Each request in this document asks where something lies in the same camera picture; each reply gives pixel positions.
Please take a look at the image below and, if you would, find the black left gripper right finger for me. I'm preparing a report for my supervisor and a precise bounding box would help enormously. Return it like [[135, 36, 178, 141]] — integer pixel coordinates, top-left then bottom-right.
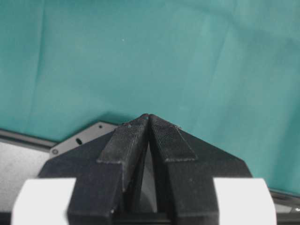
[[149, 114, 252, 222]]

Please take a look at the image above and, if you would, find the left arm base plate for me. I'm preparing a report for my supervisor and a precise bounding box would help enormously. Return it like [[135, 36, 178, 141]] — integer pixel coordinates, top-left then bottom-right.
[[49, 121, 117, 158]]

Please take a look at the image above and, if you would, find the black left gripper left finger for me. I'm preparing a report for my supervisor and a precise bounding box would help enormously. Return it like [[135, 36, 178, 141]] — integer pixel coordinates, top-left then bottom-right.
[[38, 114, 149, 218]]

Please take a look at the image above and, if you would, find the green table cloth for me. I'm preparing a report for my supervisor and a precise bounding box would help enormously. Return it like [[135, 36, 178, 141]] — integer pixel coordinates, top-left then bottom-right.
[[0, 0, 300, 194]]

